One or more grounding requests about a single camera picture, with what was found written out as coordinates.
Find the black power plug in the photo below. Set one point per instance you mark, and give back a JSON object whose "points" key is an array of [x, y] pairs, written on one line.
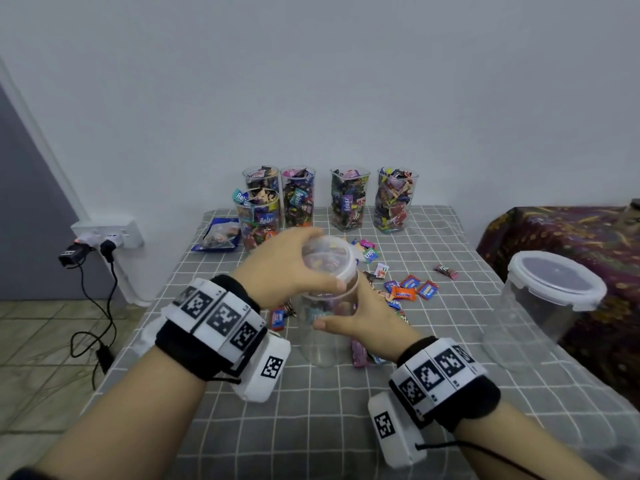
{"points": [[72, 255]]}

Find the person's left hand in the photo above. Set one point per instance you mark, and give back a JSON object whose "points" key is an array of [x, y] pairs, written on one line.
{"points": [[275, 270]]}

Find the grey door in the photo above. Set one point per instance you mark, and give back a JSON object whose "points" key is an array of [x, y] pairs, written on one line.
{"points": [[25, 210]]}

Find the blue snack packet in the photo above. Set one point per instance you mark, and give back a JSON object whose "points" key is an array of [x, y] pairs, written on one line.
{"points": [[218, 235]]}

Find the person's right forearm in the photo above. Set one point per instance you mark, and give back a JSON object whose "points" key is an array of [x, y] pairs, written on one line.
{"points": [[525, 445]]}

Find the dark patterned cloth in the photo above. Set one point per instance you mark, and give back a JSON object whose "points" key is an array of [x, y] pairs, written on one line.
{"points": [[570, 230]]}

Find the pile of colourful candies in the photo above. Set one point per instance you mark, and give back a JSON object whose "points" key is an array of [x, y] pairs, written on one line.
{"points": [[400, 290]]}

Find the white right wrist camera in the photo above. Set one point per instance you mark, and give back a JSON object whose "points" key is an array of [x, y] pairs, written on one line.
{"points": [[392, 430]]}

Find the olive green object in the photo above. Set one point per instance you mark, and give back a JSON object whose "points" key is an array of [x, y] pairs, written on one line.
{"points": [[634, 215]]}

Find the black marker-tagged right wristband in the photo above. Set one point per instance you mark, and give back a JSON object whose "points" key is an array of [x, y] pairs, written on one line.
{"points": [[442, 380]]}

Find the person's right hand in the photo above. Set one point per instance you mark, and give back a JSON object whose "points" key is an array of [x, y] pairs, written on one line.
{"points": [[375, 330]]}

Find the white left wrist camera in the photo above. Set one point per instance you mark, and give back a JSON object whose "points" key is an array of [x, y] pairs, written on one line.
{"points": [[265, 367]]}

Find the person's left forearm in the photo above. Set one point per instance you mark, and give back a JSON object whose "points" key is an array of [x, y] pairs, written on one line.
{"points": [[120, 425]]}

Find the black marker-tagged wristband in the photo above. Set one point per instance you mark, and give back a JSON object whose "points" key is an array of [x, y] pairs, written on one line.
{"points": [[212, 325], [442, 380]]}

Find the white wall socket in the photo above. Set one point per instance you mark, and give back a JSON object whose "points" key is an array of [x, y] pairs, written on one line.
{"points": [[105, 233]]}

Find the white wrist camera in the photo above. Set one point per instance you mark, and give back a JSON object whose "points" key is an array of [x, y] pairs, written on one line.
{"points": [[265, 367], [392, 430]]}

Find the small transparent plastic jar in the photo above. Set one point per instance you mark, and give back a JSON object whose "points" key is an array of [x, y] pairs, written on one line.
{"points": [[262, 178], [396, 200], [350, 200]]}

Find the black marker-tagged left wristband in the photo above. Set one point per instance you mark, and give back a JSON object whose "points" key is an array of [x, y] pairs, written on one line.
{"points": [[212, 325]]}

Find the tall transparent plastic jar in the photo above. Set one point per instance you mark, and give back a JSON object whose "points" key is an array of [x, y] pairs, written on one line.
{"points": [[298, 197]]}

